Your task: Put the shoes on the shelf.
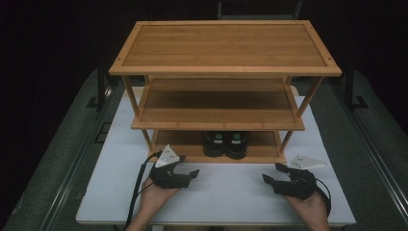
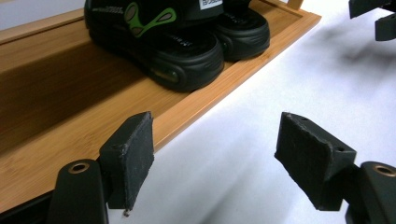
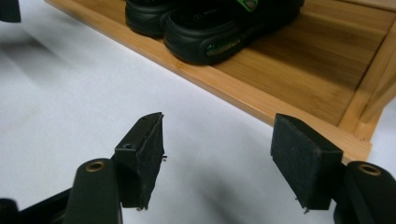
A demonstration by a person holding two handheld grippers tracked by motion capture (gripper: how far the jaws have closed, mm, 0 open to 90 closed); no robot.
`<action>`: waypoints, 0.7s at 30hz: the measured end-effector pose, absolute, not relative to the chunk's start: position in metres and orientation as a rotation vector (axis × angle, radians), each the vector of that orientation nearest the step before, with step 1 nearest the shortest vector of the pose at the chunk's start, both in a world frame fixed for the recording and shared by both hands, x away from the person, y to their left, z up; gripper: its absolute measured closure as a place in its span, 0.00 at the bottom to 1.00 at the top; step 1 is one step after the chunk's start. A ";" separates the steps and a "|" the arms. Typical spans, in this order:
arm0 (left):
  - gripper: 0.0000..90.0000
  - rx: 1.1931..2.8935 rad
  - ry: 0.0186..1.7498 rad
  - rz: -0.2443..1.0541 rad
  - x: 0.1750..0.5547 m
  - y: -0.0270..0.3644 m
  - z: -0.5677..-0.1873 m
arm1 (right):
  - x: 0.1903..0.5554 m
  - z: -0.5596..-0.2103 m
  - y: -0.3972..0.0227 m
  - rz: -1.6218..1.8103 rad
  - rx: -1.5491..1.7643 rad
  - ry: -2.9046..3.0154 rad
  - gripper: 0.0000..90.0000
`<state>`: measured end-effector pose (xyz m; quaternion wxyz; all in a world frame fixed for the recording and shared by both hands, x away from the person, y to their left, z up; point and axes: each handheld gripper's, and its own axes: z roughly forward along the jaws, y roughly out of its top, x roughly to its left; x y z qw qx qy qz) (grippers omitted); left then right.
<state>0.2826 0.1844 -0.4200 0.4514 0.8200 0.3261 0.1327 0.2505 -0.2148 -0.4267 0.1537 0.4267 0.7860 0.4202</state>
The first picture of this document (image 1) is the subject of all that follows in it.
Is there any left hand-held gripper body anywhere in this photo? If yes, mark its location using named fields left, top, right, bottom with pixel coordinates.
left=148, top=143, right=192, bottom=190

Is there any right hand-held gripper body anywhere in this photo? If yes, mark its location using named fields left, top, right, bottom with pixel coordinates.
left=272, top=154, right=330, bottom=202

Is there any black green sports shoe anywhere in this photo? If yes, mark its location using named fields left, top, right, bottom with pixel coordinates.
left=224, top=130, right=250, bottom=161
left=202, top=130, right=227, bottom=159

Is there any wooden three-tier shoe rack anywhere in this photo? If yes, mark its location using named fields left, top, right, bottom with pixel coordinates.
left=108, top=19, right=344, bottom=165

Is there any person's left hand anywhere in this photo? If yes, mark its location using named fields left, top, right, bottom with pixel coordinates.
left=139, top=176, right=181, bottom=210

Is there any person's right hand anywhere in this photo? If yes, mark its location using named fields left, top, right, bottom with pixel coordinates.
left=285, top=191, right=327, bottom=219

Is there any light wooden board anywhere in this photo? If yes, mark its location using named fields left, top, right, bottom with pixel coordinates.
left=130, top=85, right=301, bottom=99

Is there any black metal stand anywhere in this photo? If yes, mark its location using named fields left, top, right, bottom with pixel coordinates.
left=344, top=60, right=370, bottom=112
left=86, top=60, right=114, bottom=113

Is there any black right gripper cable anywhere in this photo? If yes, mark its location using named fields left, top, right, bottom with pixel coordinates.
left=312, top=177, right=333, bottom=217

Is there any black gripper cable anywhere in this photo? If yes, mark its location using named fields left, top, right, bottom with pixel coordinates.
left=312, top=177, right=333, bottom=217
left=124, top=150, right=162, bottom=231

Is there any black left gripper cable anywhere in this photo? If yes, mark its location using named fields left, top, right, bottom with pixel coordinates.
left=124, top=150, right=162, bottom=231

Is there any grey metal frame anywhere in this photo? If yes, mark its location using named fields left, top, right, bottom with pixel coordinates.
left=217, top=0, right=304, bottom=21

